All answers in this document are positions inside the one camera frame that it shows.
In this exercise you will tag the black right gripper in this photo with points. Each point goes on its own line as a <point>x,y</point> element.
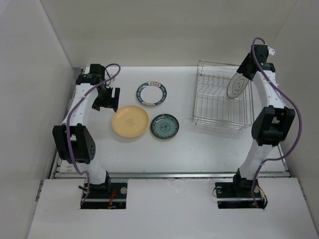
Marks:
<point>243,66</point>

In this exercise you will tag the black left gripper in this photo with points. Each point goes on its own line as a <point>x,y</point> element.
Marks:
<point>110,102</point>

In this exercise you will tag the grey white lined plate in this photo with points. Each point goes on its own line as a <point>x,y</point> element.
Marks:
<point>237,85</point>

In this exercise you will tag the white blue rimmed plate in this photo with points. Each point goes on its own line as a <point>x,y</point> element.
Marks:
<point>151,93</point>

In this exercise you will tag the metal wire dish rack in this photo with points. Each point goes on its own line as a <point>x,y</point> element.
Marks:
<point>212,106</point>

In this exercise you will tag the dark green patterned plate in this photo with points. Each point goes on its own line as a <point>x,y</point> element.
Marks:
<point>164,126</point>

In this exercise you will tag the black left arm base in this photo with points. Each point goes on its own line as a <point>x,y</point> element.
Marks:
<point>111,196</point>

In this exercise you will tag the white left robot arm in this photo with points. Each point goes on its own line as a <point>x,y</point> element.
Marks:
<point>74,143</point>

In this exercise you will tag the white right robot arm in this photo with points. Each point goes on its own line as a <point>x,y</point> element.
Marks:
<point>274,120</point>

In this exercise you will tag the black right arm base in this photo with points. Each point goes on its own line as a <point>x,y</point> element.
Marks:
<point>228,198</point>

